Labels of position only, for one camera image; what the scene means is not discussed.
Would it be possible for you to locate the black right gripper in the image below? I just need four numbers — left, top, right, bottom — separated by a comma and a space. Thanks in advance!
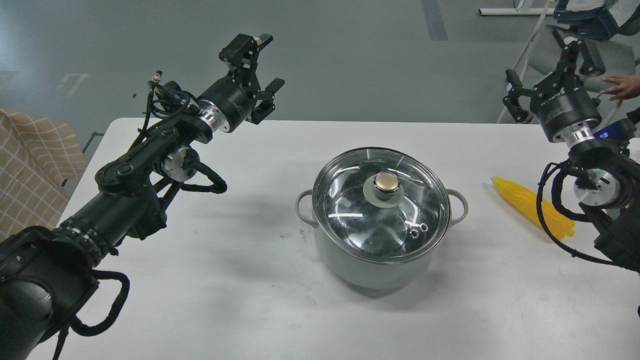
502, 25, 606, 143

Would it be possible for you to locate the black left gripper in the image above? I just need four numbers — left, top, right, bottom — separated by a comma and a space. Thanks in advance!
198, 33, 286, 133

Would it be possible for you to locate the yellow corn cob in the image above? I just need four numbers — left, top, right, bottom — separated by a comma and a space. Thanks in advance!
491, 176, 575, 239

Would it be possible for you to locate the glass pot lid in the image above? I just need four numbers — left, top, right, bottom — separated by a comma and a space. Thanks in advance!
311, 146, 453, 264

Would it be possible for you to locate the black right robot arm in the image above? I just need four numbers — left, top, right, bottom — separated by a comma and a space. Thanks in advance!
502, 25, 640, 272

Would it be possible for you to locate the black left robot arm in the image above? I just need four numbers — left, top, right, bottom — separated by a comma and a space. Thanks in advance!
0, 33, 285, 360

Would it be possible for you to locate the bystander hand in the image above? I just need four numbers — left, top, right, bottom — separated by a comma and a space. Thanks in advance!
599, 75, 640, 101

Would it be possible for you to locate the grey office chair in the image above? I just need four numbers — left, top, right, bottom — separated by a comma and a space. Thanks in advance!
499, 0, 639, 142

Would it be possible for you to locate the blue denim clothing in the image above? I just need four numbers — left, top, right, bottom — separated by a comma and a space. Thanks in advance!
553, 0, 640, 40

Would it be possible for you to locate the beige checkered cloth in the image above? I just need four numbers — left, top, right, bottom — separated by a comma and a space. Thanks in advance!
0, 109, 87, 240

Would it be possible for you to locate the steel pot with grey handles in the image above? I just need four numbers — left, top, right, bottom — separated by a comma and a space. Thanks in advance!
295, 146, 469, 290

